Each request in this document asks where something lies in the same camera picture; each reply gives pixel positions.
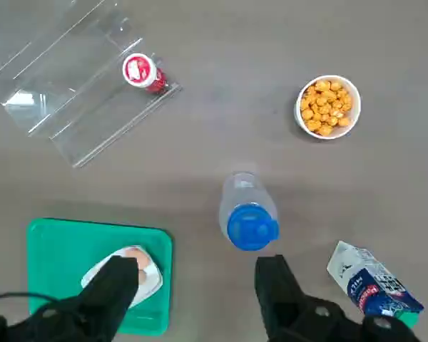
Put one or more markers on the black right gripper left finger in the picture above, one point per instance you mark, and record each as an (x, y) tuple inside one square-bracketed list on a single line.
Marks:
[(92, 306)]

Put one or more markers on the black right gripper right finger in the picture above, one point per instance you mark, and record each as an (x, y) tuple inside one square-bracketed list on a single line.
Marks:
[(289, 313)]

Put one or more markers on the blue white milk carton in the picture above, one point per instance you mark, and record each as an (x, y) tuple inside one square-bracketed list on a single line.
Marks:
[(371, 281)]

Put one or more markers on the clear acrylic display stand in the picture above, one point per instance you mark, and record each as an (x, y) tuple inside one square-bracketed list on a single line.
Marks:
[(75, 107)]

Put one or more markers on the green plastic tray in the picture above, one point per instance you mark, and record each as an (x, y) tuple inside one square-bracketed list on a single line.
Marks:
[(60, 256)]

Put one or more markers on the brown egg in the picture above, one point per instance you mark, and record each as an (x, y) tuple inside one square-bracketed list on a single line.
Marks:
[(136, 254), (143, 275)]

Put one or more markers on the white egg container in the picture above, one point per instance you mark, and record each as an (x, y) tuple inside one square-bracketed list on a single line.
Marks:
[(153, 281)]

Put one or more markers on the clear bottle blue cap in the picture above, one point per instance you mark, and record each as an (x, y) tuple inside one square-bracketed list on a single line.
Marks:
[(249, 221)]

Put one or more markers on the white cup of orange popcorn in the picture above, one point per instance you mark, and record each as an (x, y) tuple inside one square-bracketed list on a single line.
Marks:
[(326, 105)]

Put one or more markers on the small red jar white lid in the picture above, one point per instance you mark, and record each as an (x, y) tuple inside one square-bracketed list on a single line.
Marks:
[(139, 69)]

